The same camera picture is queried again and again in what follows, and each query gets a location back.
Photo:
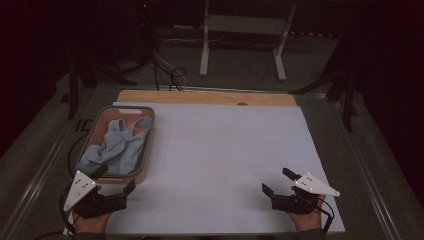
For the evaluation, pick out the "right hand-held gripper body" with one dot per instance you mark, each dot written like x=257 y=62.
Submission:
x=293 y=203

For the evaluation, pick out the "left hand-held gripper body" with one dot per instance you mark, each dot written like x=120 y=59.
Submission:
x=100 y=205

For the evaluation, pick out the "light blue tank top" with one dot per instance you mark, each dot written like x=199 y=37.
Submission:
x=120 y=150

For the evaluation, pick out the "pink basin with grey rim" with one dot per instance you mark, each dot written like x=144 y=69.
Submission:
x=100 y=128

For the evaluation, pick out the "person's left hand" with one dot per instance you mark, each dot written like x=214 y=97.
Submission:
x=91 y=225

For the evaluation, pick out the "person's right hand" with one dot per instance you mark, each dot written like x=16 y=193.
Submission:
x=308 y=221

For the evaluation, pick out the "white table cover sheet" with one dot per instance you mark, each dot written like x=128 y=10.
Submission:
x=216 y=140

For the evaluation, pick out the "black tripod stand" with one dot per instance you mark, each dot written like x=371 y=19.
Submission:
x=73 y=93
x=349 y=110

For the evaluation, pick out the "white metal stand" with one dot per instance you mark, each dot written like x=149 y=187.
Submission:
x=246 y=24

